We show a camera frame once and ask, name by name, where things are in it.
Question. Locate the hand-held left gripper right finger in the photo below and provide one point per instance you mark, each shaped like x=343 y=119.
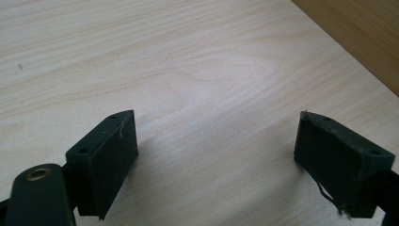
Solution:
x=338 y=169

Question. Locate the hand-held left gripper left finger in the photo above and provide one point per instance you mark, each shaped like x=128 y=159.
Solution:
x=103 y=163

